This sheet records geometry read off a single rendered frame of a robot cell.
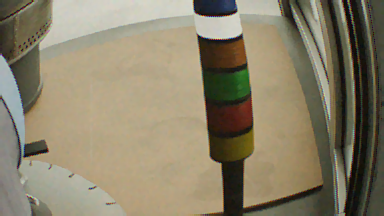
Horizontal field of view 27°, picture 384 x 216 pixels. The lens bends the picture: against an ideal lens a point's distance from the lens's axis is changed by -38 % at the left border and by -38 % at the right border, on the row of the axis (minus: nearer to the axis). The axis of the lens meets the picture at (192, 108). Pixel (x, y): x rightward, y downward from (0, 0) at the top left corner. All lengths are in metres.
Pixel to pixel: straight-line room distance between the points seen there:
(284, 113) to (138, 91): 0.24
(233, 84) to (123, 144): 0.55
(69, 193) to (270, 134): 0.56
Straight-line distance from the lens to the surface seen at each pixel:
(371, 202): 0.82
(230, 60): 1.10
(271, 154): 1.58
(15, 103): 0.49
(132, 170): 1.58
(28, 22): 1.68
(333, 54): 1.42
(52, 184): 1.16
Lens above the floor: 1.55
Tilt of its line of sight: 28 degrees down
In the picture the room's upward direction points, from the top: 6 degrees counter-clockwise
